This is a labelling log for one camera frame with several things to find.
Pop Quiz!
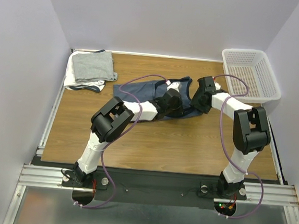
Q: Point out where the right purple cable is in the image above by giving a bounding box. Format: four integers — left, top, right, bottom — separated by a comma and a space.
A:
200, 73, 275, 222

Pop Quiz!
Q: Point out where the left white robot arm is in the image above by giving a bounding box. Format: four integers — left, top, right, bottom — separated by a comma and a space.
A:
61, 88, 183, 188

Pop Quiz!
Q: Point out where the aluminium frame rail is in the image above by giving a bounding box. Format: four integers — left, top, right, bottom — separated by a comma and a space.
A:
17, 162, 72, 189

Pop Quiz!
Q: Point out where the white plastic basket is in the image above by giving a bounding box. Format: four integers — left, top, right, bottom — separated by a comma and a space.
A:
222, 49, 281, 104

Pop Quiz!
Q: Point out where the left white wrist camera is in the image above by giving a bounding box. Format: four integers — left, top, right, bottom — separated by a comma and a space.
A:
166, 80, 181, 92

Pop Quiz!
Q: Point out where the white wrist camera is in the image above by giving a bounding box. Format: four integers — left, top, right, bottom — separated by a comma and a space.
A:
214, 82, 221, 90
166, 80, 181, 92

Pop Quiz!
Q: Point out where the folded white tank top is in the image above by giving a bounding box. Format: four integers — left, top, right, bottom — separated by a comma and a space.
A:
63, 51, 105, 93

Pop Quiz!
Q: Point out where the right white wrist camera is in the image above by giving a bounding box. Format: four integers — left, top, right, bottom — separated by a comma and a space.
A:
214, 82, 221, 90

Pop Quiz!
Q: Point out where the folded grey tank top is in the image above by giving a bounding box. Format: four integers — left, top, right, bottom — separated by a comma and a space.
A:
71, 51, 118, 82

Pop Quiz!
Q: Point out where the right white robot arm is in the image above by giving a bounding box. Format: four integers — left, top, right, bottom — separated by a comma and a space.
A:
190, 76, 271, 197

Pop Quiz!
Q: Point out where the blue tank top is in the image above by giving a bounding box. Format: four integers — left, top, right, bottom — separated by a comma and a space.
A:
113, 76, 203, 121

